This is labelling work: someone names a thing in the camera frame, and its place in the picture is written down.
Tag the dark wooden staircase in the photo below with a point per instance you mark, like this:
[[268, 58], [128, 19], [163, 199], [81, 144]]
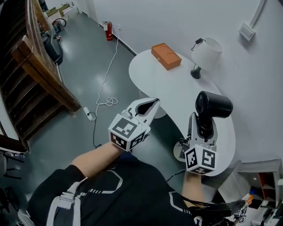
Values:
[[33, 83]]

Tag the black round bin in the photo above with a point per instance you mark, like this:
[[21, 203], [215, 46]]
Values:
[[52, 49]]

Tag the white curved desk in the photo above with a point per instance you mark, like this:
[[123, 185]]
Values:
[[177, 88]]

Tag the red fire extinguisher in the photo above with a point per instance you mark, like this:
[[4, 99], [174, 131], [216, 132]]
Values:
[[108, 31]]

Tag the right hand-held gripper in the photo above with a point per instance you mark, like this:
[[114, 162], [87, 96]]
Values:
[[201, 159]]

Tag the person's black shirt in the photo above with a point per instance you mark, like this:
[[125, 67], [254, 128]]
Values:
[[123, 198]]

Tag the person's left forearm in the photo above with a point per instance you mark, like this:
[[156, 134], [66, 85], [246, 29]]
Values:
[[95, 159]]

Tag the orange rectangular box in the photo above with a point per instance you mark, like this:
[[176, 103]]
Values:
[[167, 56]]

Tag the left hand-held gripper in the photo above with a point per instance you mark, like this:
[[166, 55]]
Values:
[[125, 130]]

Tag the white wall conduit box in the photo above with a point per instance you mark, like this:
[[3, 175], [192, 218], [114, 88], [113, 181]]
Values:
[[246, 32]]

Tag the white shade table lamp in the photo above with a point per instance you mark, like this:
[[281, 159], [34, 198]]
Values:
[[207, 54]]

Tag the white power strip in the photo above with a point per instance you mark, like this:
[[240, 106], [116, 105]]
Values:
[[87, 113]]

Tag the person's right forearm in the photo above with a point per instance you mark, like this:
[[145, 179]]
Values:
[[192, 187]]

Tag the black cylindrical device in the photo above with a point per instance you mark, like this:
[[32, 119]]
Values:
[[215, 104]]

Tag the grey open shelf unit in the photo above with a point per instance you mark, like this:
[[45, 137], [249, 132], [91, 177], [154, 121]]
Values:
[[238, 178]]

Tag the small orange object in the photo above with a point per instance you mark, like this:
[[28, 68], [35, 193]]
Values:
[[249, 198]]

